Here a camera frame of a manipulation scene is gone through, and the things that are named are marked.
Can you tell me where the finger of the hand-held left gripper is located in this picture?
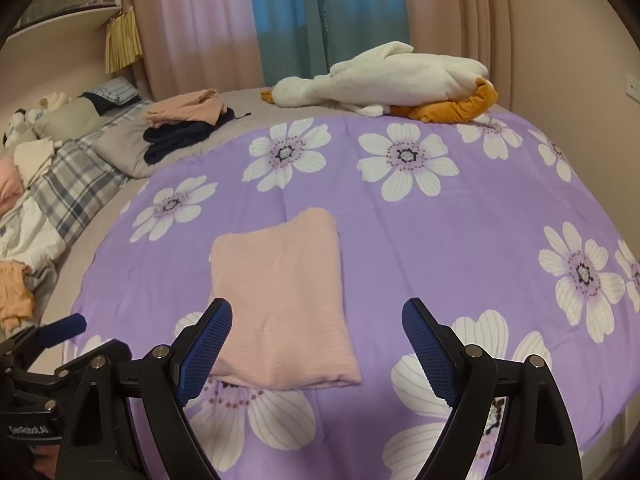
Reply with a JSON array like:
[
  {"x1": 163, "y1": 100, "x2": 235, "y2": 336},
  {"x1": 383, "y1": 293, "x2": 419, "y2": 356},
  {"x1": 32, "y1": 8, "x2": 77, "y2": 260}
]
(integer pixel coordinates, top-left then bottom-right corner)
[
  {"x1": 54, "y1": 339, "x2": 133, "y2": 386},
  {"x1": 0, "y1": 312, "x2": 87, "y2": 361}
]

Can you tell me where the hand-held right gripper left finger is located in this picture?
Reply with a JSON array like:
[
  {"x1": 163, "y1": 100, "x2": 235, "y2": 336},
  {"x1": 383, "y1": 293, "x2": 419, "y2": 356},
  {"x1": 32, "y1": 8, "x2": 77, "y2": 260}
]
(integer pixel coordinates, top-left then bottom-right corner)
[{"x1": 54, "y1": 297, "x2": 233, "y2": 480}]

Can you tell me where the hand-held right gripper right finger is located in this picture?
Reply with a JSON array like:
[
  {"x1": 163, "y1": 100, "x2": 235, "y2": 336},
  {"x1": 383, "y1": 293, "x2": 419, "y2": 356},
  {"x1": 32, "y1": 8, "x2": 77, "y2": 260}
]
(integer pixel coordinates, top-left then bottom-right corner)
[{"x1": 401, "y1": 297, "x2": 583, "y2": 480}]

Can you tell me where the pink knit sweater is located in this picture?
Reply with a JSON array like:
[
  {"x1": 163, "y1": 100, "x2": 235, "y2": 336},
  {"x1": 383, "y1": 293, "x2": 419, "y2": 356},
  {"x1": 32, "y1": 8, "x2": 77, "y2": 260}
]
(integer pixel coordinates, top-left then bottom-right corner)
[{"x1": 208, "y1": 207, "x2": 362, "y2": 392}]

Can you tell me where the orange cloth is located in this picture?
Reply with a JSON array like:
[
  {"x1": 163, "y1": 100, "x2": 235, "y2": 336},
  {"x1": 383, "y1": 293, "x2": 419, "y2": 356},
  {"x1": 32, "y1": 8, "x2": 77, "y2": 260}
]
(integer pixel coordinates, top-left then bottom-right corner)
[{"x1": 0, "y1": 261, "x2": 33, "y2": 332}]

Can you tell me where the purple floral blanket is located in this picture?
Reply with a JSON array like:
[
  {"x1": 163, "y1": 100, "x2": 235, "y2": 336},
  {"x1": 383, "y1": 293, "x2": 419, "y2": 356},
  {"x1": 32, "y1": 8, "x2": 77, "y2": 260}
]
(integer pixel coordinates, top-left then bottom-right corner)
[{"x1": 65, "y1": 110, "x2": 640, "y2": 480}]

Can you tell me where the plaid quilt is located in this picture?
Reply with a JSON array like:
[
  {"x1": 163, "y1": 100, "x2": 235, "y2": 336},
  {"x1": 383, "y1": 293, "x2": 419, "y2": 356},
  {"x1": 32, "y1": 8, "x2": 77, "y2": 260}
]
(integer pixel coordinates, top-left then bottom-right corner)
[{"x1": 0, "y1": 105, "x2": 151, "y2": 281}]

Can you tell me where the pink cloth bundle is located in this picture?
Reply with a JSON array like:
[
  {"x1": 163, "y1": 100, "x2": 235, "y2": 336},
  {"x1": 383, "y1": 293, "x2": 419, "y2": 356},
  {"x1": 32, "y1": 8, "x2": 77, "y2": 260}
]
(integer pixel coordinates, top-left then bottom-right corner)
[{"x1": 0, "y1": 156, "x2": 27, "y2": 216}]

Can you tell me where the cream cloth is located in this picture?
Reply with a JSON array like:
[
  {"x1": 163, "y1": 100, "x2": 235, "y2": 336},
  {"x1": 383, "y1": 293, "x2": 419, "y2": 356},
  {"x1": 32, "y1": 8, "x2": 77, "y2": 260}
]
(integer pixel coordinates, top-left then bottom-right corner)
[{"x1": 12, "y1": 137, "x2": 56, "y2": 183}]

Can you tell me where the grey pillow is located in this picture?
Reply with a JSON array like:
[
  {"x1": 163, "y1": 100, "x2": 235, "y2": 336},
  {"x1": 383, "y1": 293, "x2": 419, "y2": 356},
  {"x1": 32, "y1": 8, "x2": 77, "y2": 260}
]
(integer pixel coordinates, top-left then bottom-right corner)
[{"x1": 92, "y1": 120, "x2": 166, "y2": 178}]

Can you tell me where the black and white plush toy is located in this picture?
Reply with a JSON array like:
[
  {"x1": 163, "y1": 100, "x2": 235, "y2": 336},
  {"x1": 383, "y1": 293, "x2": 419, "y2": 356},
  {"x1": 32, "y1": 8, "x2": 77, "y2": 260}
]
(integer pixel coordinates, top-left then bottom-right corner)
[{"x1": 0, "y1": 107, "x2": 41, "y2": 148}]

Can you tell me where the beige pillow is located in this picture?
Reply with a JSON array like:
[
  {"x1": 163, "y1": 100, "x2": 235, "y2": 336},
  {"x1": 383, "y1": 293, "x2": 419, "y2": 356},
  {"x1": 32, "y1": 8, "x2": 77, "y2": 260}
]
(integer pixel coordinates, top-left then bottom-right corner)
[{"x1": 32, "y1": 96, "x2": 103, "y2": 141}]

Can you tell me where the navy garment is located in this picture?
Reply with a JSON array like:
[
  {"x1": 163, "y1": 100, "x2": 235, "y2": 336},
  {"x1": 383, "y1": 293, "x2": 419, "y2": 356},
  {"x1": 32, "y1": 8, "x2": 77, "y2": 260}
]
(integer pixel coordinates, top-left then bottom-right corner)
[{"x1": 143, "y1": 107, "x2": 251, "y2": 164}]

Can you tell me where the blue striped pillow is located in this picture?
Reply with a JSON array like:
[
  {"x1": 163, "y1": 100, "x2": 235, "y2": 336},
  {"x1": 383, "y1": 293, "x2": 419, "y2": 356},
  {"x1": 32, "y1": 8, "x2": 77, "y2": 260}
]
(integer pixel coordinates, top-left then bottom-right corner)
[{"x1": 82, "y1": 78, "x2": 142, "y2": 111}]

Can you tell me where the folded pink garment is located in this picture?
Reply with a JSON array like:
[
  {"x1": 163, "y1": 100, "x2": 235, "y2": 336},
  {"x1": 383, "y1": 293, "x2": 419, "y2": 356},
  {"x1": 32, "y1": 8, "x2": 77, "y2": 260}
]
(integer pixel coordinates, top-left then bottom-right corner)
[{"x1": 142, "y1": 89, "x2": 228, "y2": 128}]

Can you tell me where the white goose plush toy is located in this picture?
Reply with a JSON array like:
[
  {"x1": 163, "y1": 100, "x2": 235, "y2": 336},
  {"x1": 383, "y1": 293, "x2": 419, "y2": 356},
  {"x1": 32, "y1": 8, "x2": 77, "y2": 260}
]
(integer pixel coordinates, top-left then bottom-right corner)
[{"x1": 260, "y1": 41, "x2": 499, "y2": 125}]

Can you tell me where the yellow tasselled cloth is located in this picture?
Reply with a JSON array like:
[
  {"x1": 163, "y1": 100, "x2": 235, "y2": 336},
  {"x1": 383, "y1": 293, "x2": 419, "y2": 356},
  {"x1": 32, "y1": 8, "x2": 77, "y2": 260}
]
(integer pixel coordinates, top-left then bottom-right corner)
[{"x1": 105, "y1": 6, "x2": 144, "y2": 73}]

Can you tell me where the blue curtain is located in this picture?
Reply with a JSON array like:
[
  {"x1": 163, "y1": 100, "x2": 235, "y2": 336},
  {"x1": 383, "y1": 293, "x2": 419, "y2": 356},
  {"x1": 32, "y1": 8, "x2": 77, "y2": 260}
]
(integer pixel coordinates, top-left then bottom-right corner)
[{"x1": 245, "y1": 0, "x2": 413, "y2": 86}]

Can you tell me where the white wall shelf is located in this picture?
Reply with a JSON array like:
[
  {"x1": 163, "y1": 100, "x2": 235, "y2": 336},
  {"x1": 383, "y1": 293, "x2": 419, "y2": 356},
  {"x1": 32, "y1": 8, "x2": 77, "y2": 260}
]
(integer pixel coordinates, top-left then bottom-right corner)
[{"x1": 7, "y1": 0, "x2": 133, "y2": 41}]

